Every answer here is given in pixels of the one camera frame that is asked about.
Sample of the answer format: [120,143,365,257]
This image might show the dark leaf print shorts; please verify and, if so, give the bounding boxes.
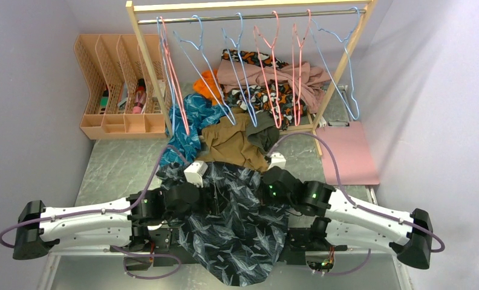
[178,162,289,286]

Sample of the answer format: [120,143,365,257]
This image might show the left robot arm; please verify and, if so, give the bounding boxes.
[13,182,220,260]

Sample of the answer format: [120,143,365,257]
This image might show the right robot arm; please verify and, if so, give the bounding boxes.
[261,167,433,269]

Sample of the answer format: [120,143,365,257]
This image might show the brown shorts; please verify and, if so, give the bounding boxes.
[197,113,269,172]

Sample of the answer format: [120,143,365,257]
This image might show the olive green garment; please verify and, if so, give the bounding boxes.
[245,111,280,154]

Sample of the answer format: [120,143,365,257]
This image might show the pink clipboard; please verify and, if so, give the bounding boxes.
[316,121,380,185]

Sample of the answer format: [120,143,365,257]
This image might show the blue leaf print garment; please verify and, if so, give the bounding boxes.
[160,93,225,166]

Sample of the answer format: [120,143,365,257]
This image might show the pink garment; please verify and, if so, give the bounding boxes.
[217,60,330,114]

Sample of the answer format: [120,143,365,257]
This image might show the red bottle in organizer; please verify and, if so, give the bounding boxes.
[132,79,147,114]

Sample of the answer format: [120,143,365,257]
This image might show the peach file organizer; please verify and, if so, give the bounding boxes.
[74,34,168,140]

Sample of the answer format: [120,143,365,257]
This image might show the orange black patterned garment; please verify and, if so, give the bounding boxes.
[220,49,293,130]

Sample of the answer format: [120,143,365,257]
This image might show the wooden clothes rack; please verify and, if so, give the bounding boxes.
[125,0,378,137]

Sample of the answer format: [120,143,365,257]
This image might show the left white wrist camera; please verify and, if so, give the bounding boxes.
[184,161,208,188]

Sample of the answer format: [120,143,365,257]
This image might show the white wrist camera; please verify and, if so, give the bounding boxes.
[184,161,208,188]
[268,152,287,169]

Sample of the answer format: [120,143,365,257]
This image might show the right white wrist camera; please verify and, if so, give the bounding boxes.
[268,152,287,169]

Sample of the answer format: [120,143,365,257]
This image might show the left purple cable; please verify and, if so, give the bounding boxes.
[0,144,190,249]

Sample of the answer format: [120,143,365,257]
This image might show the purple cable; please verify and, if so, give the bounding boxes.
[0,144,190,249]
[267,132,446,253]

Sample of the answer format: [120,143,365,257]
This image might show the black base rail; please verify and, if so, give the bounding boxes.
[109,228,330,266]

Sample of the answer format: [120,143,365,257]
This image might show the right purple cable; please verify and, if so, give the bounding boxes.
[267,132,446,253]

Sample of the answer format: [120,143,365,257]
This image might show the blue wire hanger far left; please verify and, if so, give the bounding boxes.
[156,16,175,135]

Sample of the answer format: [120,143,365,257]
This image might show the blue wire hanger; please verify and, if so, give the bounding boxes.
[156,16,175,135]
[173,15,237,126]
[221,13,258,128]
[310,7,364,121]

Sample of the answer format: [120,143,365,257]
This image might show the pink wire hanger middle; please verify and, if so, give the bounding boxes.
[253,10,284,130]

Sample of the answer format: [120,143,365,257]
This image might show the pink wire hanger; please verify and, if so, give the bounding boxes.
[253,10,284,130]
[159,16,191,136]
[292,9,312,126]

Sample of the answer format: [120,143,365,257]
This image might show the pink wire hanger right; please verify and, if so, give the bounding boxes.
[292,9,312,126]

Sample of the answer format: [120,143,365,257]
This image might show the blue wire hanger middle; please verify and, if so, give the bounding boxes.
[221,13,258,128]

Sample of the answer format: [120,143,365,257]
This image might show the pink wire hanger left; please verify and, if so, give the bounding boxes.
[159,16,191,136]

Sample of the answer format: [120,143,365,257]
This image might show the blue wire hanger far right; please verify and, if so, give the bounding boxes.
[310,7,364,121]

